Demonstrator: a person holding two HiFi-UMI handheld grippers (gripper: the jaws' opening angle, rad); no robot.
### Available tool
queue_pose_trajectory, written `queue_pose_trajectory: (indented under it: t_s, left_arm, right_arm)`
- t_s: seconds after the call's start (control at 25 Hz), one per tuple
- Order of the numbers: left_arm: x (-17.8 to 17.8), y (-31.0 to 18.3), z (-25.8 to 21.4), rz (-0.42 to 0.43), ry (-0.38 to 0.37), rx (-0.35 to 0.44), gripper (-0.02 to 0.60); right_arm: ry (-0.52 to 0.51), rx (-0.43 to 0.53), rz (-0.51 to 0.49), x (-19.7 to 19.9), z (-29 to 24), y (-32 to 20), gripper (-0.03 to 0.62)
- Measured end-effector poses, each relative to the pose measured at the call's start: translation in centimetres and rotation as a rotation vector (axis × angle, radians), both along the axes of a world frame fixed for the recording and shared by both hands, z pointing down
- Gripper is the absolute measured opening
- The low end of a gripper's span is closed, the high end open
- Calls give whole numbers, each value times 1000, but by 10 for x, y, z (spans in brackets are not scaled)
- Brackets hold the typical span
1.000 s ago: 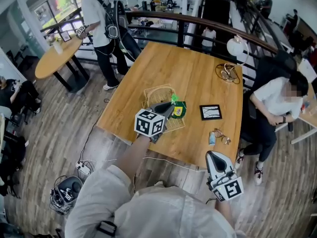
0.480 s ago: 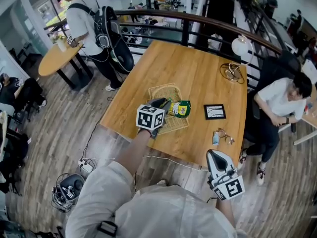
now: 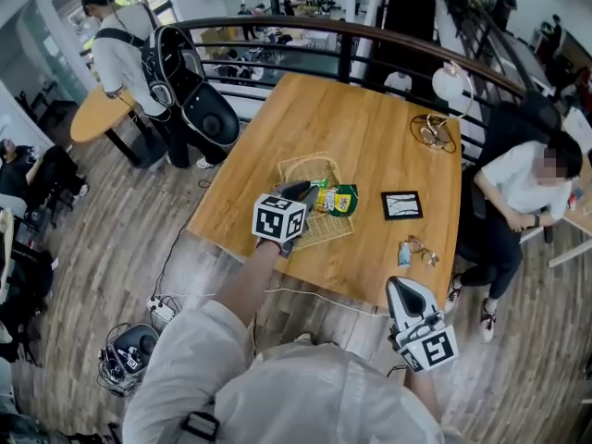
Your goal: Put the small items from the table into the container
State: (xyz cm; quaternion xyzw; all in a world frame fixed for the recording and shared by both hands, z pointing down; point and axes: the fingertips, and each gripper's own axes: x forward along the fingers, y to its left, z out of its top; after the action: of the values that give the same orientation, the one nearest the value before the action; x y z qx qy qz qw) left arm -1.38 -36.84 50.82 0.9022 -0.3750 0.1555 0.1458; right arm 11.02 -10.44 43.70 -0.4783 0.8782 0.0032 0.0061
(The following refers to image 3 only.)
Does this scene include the green snack packet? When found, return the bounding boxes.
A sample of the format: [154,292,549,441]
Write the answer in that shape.
[331,183,361,216]

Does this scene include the black picture frame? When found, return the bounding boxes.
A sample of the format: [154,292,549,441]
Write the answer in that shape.
[379,190,425,222]

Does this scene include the person's left forearm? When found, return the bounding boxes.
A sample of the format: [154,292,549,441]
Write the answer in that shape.
[213,240,284,328]

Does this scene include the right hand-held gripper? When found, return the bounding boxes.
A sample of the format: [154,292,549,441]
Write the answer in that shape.
[385,275,461,374]

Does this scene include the black metal railing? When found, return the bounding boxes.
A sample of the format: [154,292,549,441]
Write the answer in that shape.
[171,16,529,159]

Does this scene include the white power strip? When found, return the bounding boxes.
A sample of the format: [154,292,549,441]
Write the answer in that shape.
[146,294,179,324]

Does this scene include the person's right forearm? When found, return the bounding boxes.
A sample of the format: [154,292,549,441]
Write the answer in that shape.
[403,365,444,424]

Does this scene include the yellow snack packet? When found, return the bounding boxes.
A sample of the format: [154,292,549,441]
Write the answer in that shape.
[311,179,344,216]

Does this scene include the round wooden side table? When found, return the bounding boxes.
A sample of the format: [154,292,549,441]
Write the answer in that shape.
[69,84,156,169]

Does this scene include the wicker basket container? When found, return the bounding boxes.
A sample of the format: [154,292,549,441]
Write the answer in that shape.
[276,151,357,251]

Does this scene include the black cable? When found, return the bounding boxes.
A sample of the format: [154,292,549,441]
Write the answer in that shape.
[152,180,214,298]

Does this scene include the black strap buckle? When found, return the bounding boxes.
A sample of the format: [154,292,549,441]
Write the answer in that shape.
[181,411,221,442]

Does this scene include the brown eyeglasses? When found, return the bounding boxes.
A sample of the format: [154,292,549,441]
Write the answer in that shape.
[406,234,441,267]

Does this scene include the black floor device with cables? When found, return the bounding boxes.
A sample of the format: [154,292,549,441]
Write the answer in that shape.
[96,322,161,398]

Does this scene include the white globe gold lamp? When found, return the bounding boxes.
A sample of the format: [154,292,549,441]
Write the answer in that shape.
[410,60,475,154]

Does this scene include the person's white shirt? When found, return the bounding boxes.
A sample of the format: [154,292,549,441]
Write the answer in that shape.
[121,300,446,444]

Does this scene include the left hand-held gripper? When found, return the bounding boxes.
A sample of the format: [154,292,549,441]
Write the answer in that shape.
[251,179,324,260]

